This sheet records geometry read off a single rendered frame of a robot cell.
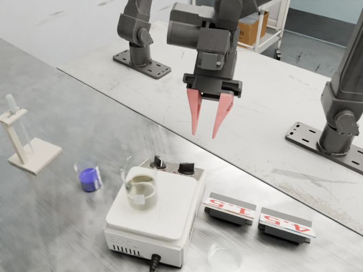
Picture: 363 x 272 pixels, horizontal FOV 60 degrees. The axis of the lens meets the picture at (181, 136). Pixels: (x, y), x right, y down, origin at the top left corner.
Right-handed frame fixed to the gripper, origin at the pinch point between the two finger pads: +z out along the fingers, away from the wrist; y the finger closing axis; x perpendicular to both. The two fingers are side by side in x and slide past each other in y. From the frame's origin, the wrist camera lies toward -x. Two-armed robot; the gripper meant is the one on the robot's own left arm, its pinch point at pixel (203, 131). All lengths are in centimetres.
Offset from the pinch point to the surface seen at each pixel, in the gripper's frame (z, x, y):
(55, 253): 25.1, -4.1, -20.0
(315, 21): -159, 248, 54
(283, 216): 11.8, 6.7, 16.5
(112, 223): 17.1, -8.8, -9.7
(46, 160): 10.9, 7.1, -33.0
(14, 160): 12.3, 5.9, -39.6
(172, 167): 7.1, 5.8, -5.6
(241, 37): -108, 192, -9
